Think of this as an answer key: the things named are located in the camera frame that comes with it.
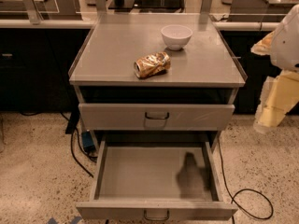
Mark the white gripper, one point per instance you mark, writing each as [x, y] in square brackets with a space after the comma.
[287, 47]

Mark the crushed orange soda can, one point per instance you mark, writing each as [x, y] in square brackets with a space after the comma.
[152, 64]

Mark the grey metal drawer cabinet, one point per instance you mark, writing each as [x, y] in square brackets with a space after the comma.
[204, 72]

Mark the open middle drawer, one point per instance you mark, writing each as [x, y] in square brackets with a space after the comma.
[156, 182]

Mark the closed top drawer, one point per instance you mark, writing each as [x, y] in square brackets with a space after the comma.
[156, 117]

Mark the white ceramic bowl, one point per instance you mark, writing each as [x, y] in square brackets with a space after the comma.
[176, 36]

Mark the blue power box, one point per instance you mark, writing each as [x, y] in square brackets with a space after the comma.
[87, 142]

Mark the long dark counter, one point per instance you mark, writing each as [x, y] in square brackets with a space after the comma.
[34, 66]

